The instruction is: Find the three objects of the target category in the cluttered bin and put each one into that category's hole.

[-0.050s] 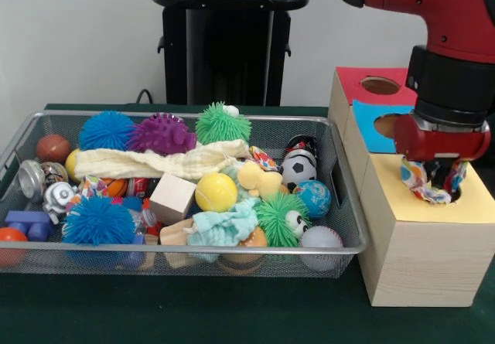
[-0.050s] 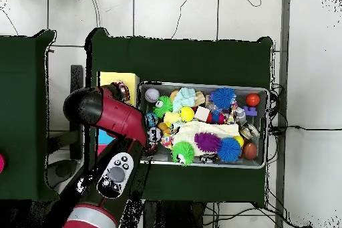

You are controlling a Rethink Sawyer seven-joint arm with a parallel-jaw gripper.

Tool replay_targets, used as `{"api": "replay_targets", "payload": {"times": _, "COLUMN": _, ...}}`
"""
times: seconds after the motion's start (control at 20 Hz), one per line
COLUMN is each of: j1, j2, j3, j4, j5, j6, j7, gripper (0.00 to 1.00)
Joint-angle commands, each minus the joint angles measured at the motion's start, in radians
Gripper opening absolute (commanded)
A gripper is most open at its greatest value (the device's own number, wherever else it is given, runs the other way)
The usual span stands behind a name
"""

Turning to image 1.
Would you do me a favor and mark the colourful dotted cloth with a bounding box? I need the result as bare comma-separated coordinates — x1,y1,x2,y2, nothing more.
400,156,469,205

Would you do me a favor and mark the green spiky ball with eyes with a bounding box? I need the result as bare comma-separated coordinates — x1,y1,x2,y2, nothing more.
254,192,312,248

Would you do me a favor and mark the blue spiky ball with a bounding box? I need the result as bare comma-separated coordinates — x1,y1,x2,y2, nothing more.
78,110,136,152
61,195,137,247

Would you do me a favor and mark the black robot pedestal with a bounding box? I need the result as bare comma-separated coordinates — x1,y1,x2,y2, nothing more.
149,0,310,107

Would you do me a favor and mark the shallow mesh bin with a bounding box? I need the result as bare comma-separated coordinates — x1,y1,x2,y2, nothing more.
0,110,369,279

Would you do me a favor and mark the cream muslin cloth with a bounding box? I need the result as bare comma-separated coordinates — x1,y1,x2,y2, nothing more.
73,138,251,181

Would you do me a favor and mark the wooden box with three holes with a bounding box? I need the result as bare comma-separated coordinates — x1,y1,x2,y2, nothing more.
327,66,495,307

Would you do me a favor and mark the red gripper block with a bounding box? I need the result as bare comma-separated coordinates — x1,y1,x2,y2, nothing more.
394,114,492,192

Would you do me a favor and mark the mint green cloth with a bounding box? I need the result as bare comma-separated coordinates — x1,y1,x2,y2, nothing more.
187,196,261,264

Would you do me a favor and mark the blue globe ball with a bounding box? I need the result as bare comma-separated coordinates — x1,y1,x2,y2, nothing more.
292,179,333,220

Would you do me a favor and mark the green spiky ball white nub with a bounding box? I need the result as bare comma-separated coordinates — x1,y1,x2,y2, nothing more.
195,101,253,146

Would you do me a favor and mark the dark green table cloth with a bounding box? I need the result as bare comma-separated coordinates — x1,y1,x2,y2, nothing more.
0,103,495,344

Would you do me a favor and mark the black and white soccer ball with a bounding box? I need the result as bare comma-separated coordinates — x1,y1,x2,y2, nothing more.
278,154,317,193

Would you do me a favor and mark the purple spiky toy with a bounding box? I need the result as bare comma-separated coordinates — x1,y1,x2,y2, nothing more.
125,112,198,156

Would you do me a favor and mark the yellow tennis ball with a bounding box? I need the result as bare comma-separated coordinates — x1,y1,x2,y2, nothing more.
194,172,239,213

